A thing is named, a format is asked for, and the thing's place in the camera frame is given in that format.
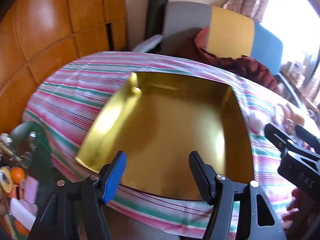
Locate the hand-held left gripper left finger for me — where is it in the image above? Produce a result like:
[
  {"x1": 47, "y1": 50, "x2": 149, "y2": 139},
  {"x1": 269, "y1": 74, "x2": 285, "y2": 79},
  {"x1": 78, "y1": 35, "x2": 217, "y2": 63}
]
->
[{"x1": 27, "y1": 151, "x2": 127, "y2": 240}]

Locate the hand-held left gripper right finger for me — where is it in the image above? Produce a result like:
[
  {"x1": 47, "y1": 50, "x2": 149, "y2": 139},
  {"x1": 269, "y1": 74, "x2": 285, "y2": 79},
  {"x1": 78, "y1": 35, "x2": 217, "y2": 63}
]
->
[{"x1": 189, "y1": 151, "x2": 288, "y2": 240}]

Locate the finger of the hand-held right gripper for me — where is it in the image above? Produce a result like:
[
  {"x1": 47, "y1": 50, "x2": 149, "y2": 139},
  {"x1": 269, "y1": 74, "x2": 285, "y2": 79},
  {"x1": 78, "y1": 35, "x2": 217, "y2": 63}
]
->
[
  {"x1": 264, "y1": 123, "x2": 300, "y2": 153},
  {"x1": 295, "y1": 124, "x2": 320, "y2": 153}
]

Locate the pink orange small packet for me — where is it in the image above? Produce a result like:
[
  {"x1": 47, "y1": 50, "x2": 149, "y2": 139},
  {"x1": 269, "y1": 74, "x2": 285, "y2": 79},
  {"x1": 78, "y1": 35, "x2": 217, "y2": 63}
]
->
[{"x1": 275, "y1": 104, "x2": 305, "y2": 130}]

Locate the maroon box with gold inside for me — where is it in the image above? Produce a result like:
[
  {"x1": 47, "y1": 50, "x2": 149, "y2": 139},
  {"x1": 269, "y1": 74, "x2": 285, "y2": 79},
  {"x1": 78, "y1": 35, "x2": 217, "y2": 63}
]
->
[{"x1": 75, "y1": 72, "x2": 255, "y2": 201}]

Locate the person's right hand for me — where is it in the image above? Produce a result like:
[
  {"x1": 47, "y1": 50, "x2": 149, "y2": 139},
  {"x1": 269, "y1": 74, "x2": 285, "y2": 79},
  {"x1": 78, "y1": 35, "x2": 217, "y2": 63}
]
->
[{"x1": 285, "y1": 192, "x2": 309, "y2": 229}]

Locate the cluttered wooden shelf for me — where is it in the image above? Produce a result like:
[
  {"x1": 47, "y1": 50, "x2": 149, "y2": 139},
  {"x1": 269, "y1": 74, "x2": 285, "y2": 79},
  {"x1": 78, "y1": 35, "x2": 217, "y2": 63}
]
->
[{"x1": 280, "y1": 55, "x2": 320, "y2": 117}]

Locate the dark red jacket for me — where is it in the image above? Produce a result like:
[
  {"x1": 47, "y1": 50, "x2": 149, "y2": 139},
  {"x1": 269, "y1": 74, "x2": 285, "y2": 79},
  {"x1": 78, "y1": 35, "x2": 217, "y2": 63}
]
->
[{"x1": 194, "y1": 27, "x2": 282, "y2": 94}]

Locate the pink striped packet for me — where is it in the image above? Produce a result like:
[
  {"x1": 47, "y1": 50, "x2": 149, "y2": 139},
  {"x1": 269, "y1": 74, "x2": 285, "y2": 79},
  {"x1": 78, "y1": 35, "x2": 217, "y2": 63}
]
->
[{"x1": 25, "y1": 176, "x2": 39, "y2": 204}]

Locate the striped tablecloth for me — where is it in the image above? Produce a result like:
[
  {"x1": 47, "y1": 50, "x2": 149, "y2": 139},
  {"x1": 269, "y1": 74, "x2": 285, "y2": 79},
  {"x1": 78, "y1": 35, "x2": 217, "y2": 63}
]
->
[{"x1": 22, "y1": 51, "x2": 320, "y2": 240}]

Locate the orange fruit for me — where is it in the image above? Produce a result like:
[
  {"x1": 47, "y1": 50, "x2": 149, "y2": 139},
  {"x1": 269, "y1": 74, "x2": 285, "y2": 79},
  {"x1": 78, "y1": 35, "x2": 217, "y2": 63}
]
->
[
  {"x1": 14, "y1": 220, "x2": 30, "y2": 235},
  {"x1": 10, "y1": 167, "x2": 26, "y2": 185}
]

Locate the grey yellow blue chair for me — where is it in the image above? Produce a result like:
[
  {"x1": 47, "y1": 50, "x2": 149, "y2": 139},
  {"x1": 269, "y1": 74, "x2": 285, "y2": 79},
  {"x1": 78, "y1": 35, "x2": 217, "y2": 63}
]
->
[{"x1": 132, "y1": 1, "x2": 302, "y2": 105}]

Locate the wooden panel cabinet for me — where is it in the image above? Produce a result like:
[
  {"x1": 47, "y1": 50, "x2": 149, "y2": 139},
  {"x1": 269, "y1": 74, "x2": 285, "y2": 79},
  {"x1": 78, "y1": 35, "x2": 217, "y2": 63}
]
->
[{"x1": 0, "y1": 0, "x2": 128, "y2": 134}]

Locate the black rolled mat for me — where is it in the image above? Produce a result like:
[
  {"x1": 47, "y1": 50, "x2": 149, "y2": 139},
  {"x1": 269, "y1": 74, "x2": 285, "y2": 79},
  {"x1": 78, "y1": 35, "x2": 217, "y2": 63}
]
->
[{"x1": 146, "y1": 0, "x2": 168, "y2": 40}]

